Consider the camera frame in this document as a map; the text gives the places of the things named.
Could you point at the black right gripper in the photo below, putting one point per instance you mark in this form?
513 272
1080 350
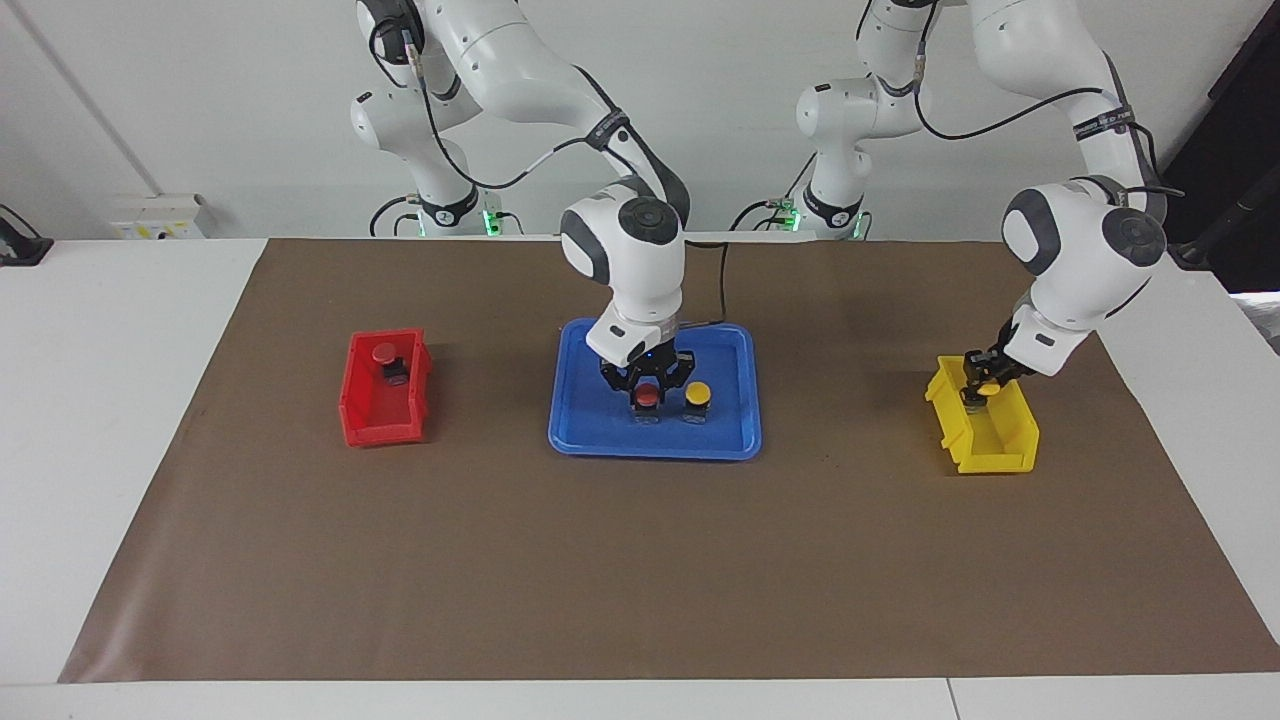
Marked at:
650 362

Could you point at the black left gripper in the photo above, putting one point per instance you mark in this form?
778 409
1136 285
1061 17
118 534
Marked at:
1000 358

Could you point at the yellow push button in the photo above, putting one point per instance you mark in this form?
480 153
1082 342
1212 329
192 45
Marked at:
989 389
697 393

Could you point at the red push button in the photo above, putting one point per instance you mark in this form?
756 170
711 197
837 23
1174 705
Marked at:
385 352
648 396

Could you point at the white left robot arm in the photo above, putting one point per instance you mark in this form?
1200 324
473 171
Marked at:
1080 270

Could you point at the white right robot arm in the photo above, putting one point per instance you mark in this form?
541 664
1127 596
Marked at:
640 270

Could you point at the blue plastic tray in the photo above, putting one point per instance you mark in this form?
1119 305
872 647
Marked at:
655 440

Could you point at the yellow plastic bin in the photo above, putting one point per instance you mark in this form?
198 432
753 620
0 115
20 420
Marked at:
990 460

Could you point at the brown table mat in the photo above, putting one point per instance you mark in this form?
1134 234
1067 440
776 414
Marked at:
640 560

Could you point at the red plastic bin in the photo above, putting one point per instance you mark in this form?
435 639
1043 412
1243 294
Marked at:
385 430

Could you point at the grey striped object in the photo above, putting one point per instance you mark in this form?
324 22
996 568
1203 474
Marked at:
1262 320

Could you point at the black clamp on table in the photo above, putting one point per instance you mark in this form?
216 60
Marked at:
20 248

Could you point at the black camera stand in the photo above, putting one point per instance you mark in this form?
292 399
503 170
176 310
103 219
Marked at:
1250 230

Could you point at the white wall power strip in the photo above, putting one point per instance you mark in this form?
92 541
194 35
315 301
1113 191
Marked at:
160 215

